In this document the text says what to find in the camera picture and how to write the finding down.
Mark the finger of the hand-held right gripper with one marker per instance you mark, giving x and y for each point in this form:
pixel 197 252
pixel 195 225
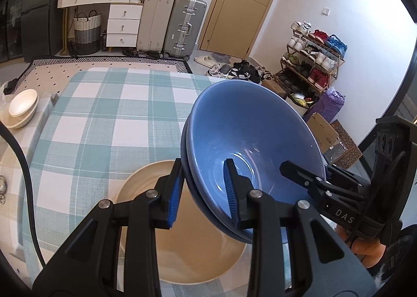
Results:
pixel 296 171
pixel 345 183

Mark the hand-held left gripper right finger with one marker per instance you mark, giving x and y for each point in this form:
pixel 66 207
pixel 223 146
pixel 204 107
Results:
pixel 232 196

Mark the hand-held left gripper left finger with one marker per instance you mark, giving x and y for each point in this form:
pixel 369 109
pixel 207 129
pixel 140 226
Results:
pixel 174 196

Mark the blue plastic bowl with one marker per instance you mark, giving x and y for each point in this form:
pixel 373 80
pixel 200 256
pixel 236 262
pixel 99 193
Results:
pixel 211 218
pixel 254 127

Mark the cream round plate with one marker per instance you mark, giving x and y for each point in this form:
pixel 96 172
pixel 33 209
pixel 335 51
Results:
pixel 185 251

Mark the person's right hand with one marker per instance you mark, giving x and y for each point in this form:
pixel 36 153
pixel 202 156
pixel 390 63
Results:
pixel 368 251

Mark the brown cardboard box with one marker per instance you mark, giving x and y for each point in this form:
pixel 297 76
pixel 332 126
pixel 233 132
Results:
pixel 322 134

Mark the purple bag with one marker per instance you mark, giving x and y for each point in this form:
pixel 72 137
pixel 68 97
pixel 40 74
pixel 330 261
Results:
pixel 325 106

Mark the teal plaid tablecloth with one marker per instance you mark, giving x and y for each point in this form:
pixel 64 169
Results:
pixel 97 121

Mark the pile of dark shoes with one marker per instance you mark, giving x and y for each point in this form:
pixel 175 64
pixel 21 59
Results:
pixel 241 70

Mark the shoe rack with shoes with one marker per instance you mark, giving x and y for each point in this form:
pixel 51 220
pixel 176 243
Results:
pixel 312 55

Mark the beige slipper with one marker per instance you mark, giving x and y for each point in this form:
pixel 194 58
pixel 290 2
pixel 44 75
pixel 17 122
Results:
pixel 203 61

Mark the black white chevron rug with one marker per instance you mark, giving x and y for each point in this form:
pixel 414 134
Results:
pixel 97 61

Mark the beige plaid cloth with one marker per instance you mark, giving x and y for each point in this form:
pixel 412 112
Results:
pixel 13 160

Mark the silver suitcase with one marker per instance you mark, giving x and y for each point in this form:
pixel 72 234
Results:
pixel 184 26

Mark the dark bottle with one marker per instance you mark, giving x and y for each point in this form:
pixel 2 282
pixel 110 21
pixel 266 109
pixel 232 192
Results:
pixel 104 41

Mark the wooden door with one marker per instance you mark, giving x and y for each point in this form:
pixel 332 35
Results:
pixel 241 10

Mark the small silver case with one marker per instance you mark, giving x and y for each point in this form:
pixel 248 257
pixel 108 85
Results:
pixel 2 187

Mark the large off-white bowl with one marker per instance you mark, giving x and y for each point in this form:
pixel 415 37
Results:
pixel 19 121

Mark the cream dotted mat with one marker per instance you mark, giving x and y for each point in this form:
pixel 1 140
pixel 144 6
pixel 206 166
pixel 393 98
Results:
pixel 42 78

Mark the white vanity desk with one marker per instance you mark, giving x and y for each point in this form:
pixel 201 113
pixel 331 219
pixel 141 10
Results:
pixel 123 26

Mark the beige suitcase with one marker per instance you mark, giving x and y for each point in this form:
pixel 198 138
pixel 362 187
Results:
pixel 154 20

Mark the small white bowl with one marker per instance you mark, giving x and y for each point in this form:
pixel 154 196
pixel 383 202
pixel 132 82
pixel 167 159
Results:
pixel 22 103

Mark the grey white woven basket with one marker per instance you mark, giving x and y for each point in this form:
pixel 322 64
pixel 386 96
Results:
pixel 87 36

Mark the grey refrigerator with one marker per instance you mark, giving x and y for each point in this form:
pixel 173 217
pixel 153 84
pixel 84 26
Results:
pixel 42 13

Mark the dark glass cabinet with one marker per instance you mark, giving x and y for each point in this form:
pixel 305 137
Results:
pixel 11 23

